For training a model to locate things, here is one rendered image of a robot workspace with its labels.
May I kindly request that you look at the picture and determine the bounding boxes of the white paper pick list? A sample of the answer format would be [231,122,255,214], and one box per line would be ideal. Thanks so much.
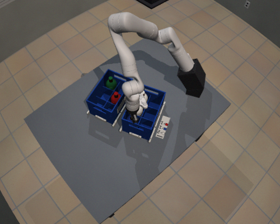
[156,116,170,139]

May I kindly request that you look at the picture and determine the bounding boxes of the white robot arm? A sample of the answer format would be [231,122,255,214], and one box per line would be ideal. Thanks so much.
[108,12,194,111]

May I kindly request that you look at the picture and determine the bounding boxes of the blue plastic crate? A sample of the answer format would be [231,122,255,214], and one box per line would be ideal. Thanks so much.
[122,90,164,140]
[86,73,128,124]

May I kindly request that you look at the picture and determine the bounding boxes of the red bottle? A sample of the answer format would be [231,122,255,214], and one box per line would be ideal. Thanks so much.
[111,92,121,104]

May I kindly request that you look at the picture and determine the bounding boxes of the green bottle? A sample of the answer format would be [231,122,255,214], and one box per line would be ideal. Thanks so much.
[106,76,117,90]

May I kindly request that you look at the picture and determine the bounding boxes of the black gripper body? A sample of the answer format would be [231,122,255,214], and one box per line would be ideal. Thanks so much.
[125,107,139,116]

